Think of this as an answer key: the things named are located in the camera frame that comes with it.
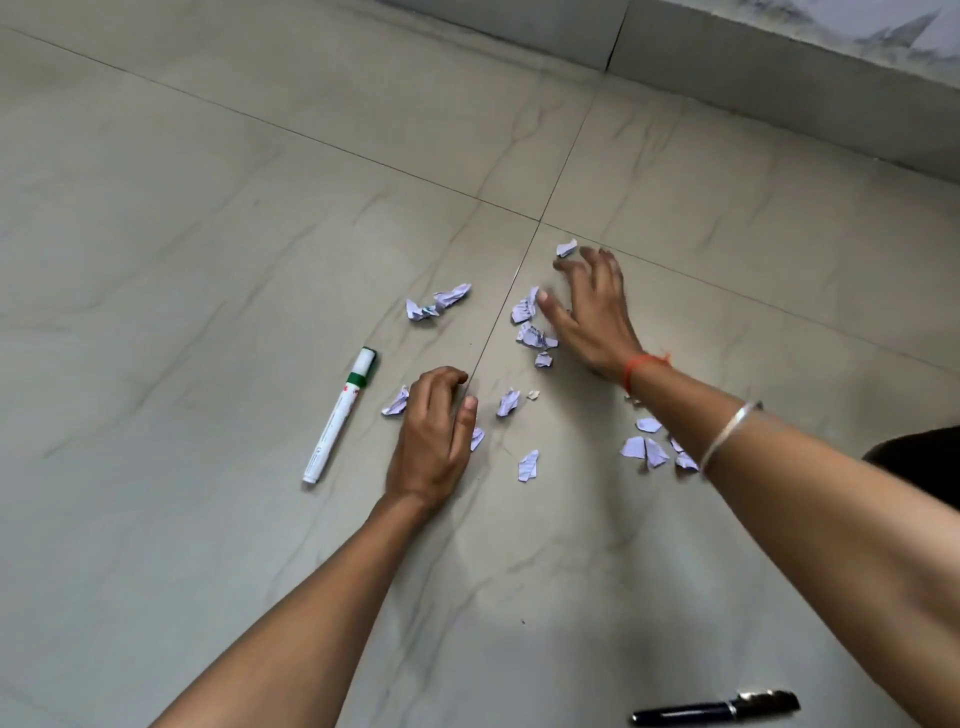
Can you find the person's right hand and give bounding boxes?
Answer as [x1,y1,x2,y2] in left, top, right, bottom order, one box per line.
[535,246,648,381]

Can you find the person's left hand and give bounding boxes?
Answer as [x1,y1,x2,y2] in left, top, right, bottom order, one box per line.
[384,366,479,513]

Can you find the person's right forearm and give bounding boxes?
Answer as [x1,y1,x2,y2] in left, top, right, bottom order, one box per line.
[624,352,960,728]

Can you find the person's left forearm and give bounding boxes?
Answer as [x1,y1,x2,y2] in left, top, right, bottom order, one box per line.
[150,491,447,728]

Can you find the red thread wristband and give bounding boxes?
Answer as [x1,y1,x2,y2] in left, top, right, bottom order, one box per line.
[621,351,672,396]

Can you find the white marker with green band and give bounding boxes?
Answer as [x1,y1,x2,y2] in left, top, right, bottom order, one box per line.
[301,345,381,487]

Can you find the scattered torn paper scraps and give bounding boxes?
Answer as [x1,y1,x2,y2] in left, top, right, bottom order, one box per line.
[380,237,703,484]

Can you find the silver metal bangle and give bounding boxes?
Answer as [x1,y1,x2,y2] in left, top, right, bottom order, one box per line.
[698,400,765,476]

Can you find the black pen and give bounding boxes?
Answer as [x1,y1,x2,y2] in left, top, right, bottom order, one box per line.
[629,689,802,728]

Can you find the person's dark clothing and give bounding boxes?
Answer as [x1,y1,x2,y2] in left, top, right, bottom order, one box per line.
[861,425,960,516]

